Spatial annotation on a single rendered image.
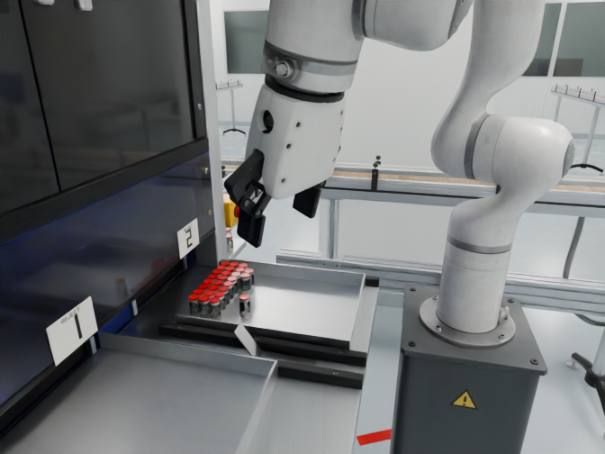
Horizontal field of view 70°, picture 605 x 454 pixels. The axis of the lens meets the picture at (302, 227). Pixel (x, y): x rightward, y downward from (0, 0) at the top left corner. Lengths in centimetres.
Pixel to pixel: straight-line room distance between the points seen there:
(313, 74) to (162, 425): 54
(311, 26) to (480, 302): 66
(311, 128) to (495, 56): 43
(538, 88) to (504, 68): 830
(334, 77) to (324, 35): 4
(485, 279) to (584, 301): 119
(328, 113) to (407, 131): 189
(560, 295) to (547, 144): 127
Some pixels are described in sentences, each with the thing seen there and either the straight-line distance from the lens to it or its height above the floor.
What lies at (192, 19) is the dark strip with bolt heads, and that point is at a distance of 98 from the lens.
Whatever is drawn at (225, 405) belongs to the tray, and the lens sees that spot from 72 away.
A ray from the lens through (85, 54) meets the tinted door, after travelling 71.
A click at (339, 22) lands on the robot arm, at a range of 36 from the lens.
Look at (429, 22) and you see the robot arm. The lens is 34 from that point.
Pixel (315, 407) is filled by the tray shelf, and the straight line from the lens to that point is 71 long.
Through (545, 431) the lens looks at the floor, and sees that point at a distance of 211.
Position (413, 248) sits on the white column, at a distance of 247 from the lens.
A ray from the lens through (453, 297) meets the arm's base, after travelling 91.
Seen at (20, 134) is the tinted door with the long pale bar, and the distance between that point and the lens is 62.
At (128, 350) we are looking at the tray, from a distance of 87.
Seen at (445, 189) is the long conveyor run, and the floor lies 91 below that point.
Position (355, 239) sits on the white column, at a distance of 247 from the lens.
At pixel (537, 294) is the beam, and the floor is 50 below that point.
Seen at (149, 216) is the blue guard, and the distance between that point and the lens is 82.
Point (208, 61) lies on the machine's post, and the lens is 102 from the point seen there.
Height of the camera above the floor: 138
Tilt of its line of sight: 22 degrees down
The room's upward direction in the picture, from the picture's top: straight up
